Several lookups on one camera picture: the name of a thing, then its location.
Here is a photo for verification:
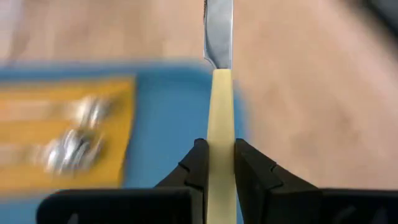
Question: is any blue plastic tray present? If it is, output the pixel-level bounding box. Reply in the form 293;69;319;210
0;59;248;224

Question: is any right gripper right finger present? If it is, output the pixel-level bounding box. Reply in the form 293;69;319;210
234;138;323;224

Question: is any spoon with orange handle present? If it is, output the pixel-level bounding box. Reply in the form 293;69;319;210
0;128;104;175

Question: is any yellow cutlery organizer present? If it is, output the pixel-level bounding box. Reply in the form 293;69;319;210
0;77;136;192

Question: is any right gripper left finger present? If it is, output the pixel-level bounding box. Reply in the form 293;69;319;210
154;138;210;224

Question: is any knife with cream handle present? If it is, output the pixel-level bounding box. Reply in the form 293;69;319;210
203;0;238;224

